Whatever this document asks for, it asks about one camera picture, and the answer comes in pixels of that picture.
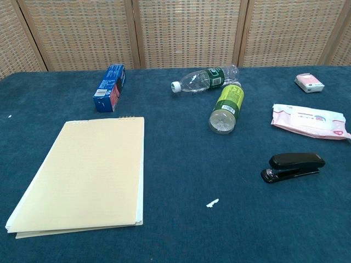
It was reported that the cream notepad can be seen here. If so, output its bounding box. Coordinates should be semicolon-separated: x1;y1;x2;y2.
4;116;145;239

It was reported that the blue carpet table cover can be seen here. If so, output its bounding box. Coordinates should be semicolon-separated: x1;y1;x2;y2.
0;65;351;263

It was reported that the clear water bottle green label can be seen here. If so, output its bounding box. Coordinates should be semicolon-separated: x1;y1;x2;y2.
171;64;240;94

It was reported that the bottle with yellow-green label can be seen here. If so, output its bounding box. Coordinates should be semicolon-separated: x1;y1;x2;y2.
208;81;245;135

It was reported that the blue cardboard box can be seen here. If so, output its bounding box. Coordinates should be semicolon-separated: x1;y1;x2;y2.
92;64;127;113

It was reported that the woven folding screen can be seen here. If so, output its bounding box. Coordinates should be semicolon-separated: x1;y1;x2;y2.
0;0;351;80

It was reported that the pink wet wipes pack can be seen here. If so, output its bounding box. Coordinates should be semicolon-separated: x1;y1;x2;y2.
270;103;351;141

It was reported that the small pink tissue pack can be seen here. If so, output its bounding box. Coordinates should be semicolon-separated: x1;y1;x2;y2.
294;72;325;94

